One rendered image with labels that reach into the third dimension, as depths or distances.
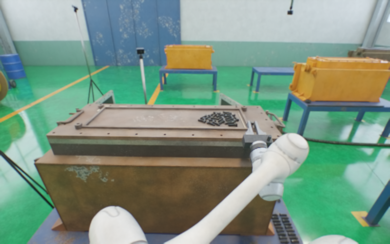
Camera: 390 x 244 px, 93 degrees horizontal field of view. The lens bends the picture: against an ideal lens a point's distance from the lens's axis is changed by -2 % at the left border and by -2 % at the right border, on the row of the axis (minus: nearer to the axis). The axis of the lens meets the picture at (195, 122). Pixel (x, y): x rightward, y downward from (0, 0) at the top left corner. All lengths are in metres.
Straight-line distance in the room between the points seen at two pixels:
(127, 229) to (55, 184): 0.80
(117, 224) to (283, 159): 0.54
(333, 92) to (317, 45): 7.58
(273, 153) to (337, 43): 11.73
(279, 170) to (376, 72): 4.15
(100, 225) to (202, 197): 0.65
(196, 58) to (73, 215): 5.36
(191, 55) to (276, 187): 5.61
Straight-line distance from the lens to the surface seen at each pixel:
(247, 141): 0.91
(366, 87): 4.71
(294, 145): 0.67
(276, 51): 10.88
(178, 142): 1.03
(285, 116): 4.64
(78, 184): 1.31
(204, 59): 6.17
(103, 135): 1.12
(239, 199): 0.63
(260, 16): 10.46
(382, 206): 2.80
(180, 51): 6.16
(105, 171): 1.16
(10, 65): 10.11
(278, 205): 1.76
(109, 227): 0.67
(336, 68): 4.29
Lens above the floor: 1.89
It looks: 27 degrees down
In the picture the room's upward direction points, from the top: 1 degrees clockwise
